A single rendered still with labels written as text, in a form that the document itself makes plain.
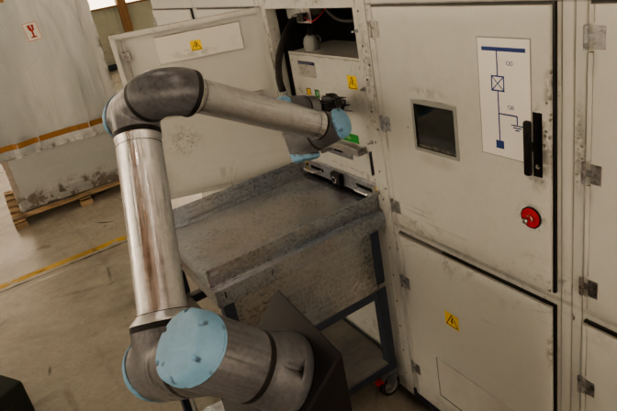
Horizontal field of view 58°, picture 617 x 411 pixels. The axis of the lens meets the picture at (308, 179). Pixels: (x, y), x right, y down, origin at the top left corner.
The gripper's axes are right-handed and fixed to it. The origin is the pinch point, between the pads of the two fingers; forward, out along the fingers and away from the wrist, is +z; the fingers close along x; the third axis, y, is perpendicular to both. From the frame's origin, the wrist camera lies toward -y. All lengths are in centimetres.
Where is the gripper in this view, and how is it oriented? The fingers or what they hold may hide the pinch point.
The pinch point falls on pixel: (345, 105)
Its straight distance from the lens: 205.6
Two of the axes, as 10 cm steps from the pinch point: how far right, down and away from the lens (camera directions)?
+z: 6.8, -1.5, 7.2
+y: 7.3, 1.4, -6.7
